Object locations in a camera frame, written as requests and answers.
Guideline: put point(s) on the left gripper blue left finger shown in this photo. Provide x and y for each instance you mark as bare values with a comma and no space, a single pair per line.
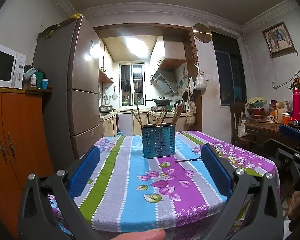
81,170

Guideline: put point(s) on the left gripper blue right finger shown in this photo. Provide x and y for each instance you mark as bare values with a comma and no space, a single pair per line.
218,173

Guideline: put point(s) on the dark brown chopstick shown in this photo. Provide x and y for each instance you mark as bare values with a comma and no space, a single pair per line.
181,161

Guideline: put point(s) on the lower kitchen cabinets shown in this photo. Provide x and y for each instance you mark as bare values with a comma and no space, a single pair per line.
125,123

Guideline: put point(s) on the kitchen cabinets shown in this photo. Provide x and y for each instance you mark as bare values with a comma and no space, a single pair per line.
125,123
106,65

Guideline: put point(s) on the upper kitchen cabinets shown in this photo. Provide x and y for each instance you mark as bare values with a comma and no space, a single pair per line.
106,65

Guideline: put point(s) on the kitchen window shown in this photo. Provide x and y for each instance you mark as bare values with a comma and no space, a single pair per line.
132,85

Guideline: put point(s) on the person's right hand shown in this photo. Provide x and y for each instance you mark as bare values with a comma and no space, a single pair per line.
294,208

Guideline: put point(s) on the person's left hand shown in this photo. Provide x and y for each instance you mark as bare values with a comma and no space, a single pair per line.
154,234

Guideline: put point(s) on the dark wooden side table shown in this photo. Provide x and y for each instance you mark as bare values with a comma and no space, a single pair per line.
264,131

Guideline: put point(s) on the colourful floral striped tablecloth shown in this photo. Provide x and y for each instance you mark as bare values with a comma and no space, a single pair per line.
128,192

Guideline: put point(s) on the red thermos bottle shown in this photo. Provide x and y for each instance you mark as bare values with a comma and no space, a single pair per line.
296,104

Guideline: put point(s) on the red flower pot plant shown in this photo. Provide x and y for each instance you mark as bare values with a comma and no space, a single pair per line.
256,107

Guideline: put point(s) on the dark wooden chair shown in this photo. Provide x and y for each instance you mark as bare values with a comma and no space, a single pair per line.
237,112

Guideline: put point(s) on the blue perforated utensil holder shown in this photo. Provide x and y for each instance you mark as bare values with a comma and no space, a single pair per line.
158,141

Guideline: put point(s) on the blue water bottle on floor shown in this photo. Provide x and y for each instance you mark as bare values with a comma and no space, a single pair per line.
119,133

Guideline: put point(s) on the silver electric kettle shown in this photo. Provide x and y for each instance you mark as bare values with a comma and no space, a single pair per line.
180,104

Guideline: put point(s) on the orange wooden cabinet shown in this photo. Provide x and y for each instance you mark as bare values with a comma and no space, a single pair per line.
23,149

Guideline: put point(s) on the white plastic bag hanging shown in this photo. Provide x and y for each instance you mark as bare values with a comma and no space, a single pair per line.
200,82

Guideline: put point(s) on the black wok on stove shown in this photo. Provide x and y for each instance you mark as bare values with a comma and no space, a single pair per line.
160,101

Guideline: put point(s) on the range hood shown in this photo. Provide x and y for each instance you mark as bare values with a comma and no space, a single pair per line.
166,82

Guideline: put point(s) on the blue lidded jar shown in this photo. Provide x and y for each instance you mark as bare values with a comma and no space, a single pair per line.
44,83

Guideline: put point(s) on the framed elephant picture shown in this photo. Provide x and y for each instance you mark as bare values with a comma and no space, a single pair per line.
278,40

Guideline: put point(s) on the white medicine bottle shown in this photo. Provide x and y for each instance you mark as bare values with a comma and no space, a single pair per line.
33,80

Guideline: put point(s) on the green container on cabinet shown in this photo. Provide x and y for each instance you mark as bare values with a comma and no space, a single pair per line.
39,76

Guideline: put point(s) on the silver brown refrigerator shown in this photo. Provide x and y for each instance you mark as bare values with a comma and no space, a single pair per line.
68,57

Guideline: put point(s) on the white microwave oven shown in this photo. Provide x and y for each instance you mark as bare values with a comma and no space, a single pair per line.
12,66

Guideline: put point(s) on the ceiling light panel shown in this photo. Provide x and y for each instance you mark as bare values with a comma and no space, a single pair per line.
137,47

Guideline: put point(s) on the round gold wall clock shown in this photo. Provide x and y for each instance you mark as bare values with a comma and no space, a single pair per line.
202,33

